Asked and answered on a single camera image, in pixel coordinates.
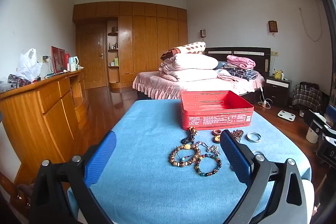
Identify plaid bag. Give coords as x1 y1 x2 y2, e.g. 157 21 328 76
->
292 81 323 113

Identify brown patterned bead bracelet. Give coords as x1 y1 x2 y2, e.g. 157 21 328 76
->
169 145 201 168

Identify wooden sideboard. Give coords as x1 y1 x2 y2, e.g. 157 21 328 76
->
0 68 88 188

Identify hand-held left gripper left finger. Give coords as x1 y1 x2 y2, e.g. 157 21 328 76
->
28 131 117 224

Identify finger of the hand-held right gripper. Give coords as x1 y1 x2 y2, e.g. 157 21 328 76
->
304 109 331 128
325 105 336 121

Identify dark bead necklace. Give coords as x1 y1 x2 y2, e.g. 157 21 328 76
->
181 126 197 146

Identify wooden wardrobe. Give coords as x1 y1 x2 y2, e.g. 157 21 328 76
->
73 1 189 84

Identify white canister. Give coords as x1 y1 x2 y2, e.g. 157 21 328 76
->
306 119 319 144

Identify white charging cable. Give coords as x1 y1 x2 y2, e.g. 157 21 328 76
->
257 88 273 109

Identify white wall cord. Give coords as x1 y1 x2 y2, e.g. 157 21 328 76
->
299 7 323 42

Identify red photo frame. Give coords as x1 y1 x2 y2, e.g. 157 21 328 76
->
51 46 66 73

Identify bed with pink cover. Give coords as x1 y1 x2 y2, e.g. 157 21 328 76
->
132 70 265 100

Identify dark patterned bag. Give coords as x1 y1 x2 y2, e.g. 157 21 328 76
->
7 74 32 86

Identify folded pink quilts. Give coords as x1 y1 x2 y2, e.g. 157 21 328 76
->
159 53 219 83

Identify multicolour bead bracelet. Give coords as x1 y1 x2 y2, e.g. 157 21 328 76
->
194 152 222 177

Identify silver chain necklace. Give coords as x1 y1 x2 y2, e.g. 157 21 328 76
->
197 141 221 156

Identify blue tablecloth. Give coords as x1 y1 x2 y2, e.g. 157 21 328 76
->
67 99 313 224

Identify spotted folded blanket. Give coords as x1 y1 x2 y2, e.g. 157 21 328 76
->
161 42 206 60

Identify brown shoe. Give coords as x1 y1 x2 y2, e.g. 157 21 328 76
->
16 183 34 214

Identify dark nightstand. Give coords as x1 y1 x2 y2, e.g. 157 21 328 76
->
264 76 292 107

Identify wooden door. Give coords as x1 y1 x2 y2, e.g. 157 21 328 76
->
76 25 108 89

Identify pale electric kettle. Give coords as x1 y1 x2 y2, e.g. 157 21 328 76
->
69 56 80 72

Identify white plastic bag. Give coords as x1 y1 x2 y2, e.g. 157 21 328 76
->
16 48 43 82

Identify red tin box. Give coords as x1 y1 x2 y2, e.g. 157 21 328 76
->
180 90 255 131

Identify wide silver bangle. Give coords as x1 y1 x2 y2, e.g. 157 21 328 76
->
246 132 261 143

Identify dark wooden headboard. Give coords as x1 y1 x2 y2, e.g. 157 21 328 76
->
205 47 271 80

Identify white bathroom scale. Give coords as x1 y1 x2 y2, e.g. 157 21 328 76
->
277 109 297 119

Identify folded plaid clothes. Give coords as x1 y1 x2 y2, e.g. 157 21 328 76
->
226 65 260 81

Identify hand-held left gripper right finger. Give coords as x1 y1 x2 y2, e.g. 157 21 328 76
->
220 130 306 224

